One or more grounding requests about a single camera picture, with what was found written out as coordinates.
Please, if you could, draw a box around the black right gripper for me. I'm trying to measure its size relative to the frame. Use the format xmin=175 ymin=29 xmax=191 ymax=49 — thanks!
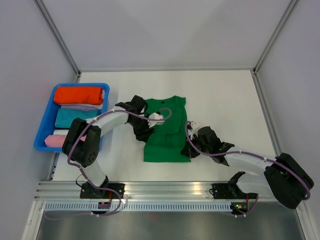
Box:
xmin=180 ymin=133 xmax=211 ymax=159

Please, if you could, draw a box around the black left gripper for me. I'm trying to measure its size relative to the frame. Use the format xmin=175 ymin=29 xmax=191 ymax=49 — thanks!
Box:
xmin=128 ymin=114 xmax=155 ymax=143

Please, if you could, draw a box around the green t-shirt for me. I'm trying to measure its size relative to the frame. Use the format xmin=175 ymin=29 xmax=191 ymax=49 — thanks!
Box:
xmin=143 ymin=95 xmax=191 ymax=163

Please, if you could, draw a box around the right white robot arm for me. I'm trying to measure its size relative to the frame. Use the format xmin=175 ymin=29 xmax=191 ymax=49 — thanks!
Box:
xmin=181 ymin=121 xmax=314 ymax=209

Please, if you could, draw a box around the lilac rolled t-shirt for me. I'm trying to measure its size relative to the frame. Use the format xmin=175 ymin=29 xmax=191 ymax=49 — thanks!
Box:
xmin=61 ymin=104 xmax=103 ymax=111

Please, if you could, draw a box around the orange rolled t-shirt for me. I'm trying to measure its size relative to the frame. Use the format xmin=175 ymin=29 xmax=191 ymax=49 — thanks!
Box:
xmin=53 ymin=86 xmax=104 ymax=106

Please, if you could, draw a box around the teal rolled t-shirt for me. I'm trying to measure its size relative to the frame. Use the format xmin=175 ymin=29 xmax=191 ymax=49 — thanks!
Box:
xmin=54 ymin=108 xmax=101 ymax=129

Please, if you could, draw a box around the white rolled t-shirt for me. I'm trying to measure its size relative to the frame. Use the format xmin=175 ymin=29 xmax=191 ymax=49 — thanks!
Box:
xmin=53 ymin=129 xmax=69 ymax=136

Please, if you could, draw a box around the pink rolled t-shirt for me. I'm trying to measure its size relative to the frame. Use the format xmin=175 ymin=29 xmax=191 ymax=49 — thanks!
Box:
xmin=44 ymin=134 xmax=67 ymax=148

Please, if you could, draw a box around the blue plastic bin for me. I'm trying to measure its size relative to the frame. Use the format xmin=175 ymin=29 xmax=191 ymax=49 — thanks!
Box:
xmin=33 ymin=82 xmax=110 ymax=153

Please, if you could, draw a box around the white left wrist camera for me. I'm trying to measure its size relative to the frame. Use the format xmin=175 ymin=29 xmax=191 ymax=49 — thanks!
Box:
xmin=147 ymin=112 xmax=165 ymax=128

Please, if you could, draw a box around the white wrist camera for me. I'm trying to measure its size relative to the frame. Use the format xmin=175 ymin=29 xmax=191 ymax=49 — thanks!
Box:
xmin=147 ymin=112 xmax=165 ymax=128
xmin=187 ymin=121 xmax=200 ymax=140

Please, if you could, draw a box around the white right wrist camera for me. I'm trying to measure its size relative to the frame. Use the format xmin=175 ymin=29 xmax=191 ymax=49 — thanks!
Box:
xmin=187 ymin=121 xmax=200 ymax=140

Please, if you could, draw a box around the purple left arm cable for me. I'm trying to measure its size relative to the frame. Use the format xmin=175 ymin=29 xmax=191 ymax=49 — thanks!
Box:
xmin=67 ymin=107 xmax=173 ymax=216

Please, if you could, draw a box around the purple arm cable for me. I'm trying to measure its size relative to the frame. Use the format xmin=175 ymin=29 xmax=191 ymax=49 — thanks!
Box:
xmin=184 ymin=121 xmax=312 ymax=217
xmin=67 ymin=107 xmax=173 ymax=216

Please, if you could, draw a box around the slotted cable duct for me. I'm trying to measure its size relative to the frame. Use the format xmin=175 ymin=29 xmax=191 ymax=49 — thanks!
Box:
xmin=44 ymin=201 xmax=232 ymax=212

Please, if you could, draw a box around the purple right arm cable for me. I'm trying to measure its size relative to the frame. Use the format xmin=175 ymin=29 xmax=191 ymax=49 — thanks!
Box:
xmin=184 ymin=121 xmax=312 ymax=217

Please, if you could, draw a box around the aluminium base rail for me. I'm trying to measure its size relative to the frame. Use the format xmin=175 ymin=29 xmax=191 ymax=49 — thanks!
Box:
xmin=34 ymin=181 xmax=275 ymax=202

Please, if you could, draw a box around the aluminium frame post right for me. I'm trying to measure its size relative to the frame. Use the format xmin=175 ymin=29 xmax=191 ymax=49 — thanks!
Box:
xmin=252 ymin=0 xmax=300 ymax=75

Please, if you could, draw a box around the aluminium frame post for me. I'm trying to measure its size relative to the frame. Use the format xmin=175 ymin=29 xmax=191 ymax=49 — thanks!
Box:
xmin=252 ymin=0 xmax=300 ymax=75
xmin=33 ymin=0 xmax=81 ymax=77

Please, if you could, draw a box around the aluminium frame post left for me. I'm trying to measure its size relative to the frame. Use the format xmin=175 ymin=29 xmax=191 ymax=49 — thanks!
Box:
xmin=33 ymin=0 xmax=81 ymax=77

